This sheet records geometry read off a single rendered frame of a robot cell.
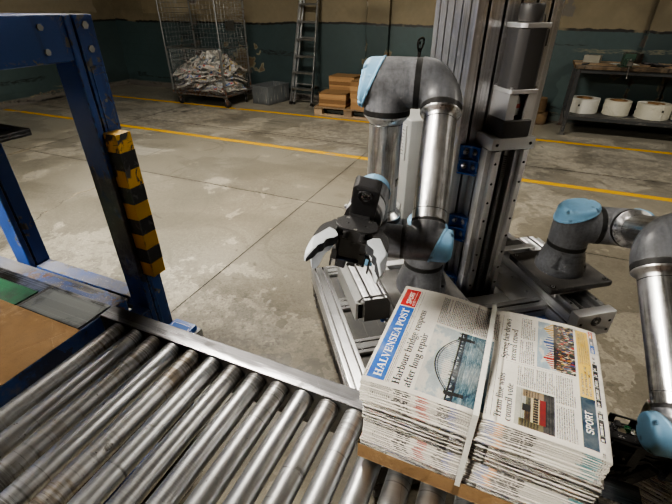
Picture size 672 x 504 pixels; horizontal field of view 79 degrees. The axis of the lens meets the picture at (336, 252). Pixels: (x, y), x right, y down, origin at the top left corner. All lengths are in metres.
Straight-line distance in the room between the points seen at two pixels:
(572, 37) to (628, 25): 0.66
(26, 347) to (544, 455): 1.21
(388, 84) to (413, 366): 0.63
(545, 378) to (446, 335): 0.17
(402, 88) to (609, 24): 6.54
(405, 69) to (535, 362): 0.67
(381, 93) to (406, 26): 6.66
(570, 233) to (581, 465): 0.84
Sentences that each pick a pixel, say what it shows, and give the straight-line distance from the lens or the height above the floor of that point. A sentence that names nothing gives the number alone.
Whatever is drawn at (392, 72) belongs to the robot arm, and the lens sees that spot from 1.03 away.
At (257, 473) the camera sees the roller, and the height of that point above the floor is 0.80.
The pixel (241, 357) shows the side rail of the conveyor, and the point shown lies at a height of 0.80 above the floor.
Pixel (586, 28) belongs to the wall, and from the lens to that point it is 7.44.
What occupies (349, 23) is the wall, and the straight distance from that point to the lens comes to 8.00.
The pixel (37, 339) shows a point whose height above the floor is 0.80.
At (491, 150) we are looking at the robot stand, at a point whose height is 1.22.
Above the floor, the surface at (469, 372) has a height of 1.03.
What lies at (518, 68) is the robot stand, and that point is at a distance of 1.23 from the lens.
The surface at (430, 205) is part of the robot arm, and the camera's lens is 0.91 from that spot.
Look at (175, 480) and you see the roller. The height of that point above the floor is 0.80.
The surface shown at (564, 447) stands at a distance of 0.72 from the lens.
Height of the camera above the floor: 1.56
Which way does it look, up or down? 31 degrees down
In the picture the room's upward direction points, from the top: straight up
